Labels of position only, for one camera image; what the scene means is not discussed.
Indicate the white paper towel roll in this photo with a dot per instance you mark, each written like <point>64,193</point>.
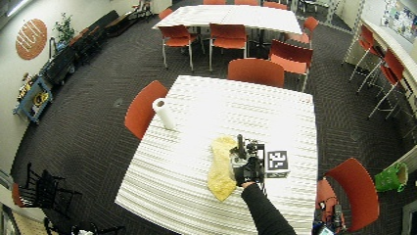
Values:
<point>166,114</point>

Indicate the yellow cloth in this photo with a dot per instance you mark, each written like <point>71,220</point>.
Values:
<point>222,169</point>

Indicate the white counter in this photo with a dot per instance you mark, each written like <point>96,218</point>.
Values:
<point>397,45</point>

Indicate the black metal rack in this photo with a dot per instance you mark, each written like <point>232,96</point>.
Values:
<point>43,192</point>

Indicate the orange chair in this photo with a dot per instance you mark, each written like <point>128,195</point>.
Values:
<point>247,2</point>
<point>256,71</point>
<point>214,2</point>
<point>166,13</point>
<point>291,57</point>
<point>178,36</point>
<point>352,192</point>
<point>310,27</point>
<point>228,36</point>
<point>142,109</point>
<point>275,5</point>

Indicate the green potted plant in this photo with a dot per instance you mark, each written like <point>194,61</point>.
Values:
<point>66,29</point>

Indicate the black bench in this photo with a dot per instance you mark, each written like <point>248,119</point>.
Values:
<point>74,55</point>

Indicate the green bag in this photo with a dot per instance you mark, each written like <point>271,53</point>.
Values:
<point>388,178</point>

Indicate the white cube with black markers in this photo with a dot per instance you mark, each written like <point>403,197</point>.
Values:
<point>278,160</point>

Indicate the white long table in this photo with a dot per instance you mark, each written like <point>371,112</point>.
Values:
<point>235,16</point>

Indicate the round orange wall sign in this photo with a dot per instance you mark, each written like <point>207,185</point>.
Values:
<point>31,39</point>

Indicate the blue cart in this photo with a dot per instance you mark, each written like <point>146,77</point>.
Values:
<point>35,99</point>

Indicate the orange bar stool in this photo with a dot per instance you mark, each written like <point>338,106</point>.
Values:
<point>393,70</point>
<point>367,40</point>

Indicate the colourful notice board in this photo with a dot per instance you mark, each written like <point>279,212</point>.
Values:
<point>401,18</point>

